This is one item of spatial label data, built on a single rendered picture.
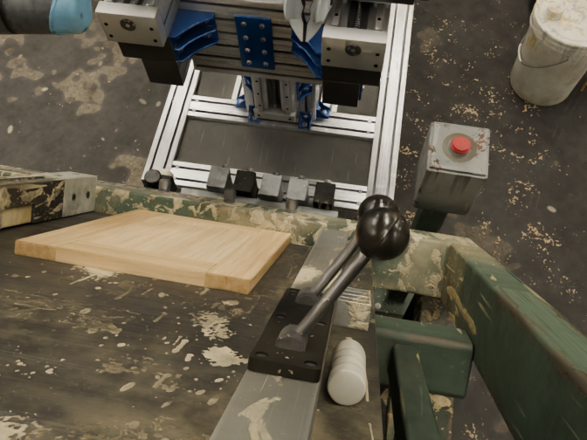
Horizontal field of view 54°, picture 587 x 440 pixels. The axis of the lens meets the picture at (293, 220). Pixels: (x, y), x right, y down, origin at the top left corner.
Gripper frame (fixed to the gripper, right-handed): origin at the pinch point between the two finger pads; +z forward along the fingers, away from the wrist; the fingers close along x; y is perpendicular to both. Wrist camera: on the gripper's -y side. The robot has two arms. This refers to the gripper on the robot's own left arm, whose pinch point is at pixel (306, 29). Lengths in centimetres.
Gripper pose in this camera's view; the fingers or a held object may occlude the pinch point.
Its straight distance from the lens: 76.1
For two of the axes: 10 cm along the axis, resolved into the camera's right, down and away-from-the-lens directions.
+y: -1.8, 5.8, -7.9
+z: -0.6, 8.0, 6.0
